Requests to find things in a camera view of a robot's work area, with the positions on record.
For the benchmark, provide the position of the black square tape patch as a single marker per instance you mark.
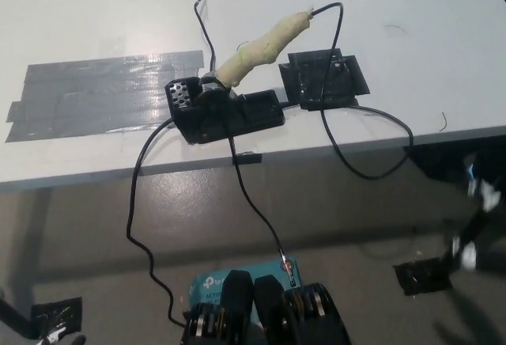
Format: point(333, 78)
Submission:
point(308, 80)

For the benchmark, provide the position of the black table foot bar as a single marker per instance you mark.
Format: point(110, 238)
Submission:
point(12, 313)

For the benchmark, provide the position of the teal tp-link router box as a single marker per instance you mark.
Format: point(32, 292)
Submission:
point(209, 283)

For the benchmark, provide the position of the black slanted table leg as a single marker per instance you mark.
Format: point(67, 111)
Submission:
point(446, 260)

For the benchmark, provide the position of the grey table leg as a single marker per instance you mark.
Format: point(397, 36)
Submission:
point(37, 234)

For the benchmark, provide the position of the black floor tape patch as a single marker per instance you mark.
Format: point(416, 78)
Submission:
point(419, 277)
point(59, 313)

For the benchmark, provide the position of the black table frame bracket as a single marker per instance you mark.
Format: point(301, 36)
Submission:
point(435, 159)

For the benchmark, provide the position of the black robot torso blocks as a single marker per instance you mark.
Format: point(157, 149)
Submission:
point(269, 309)

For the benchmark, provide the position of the grey duct tape patch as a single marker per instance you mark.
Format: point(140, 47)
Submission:
point(99, 92)

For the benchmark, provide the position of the black soldering iron stand base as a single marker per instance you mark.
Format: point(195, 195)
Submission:
point(253, 112)

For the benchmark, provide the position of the small black tape strip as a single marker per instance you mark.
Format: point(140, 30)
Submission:
point(250, 159)

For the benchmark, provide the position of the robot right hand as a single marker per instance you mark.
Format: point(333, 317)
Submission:
point(490, 202)

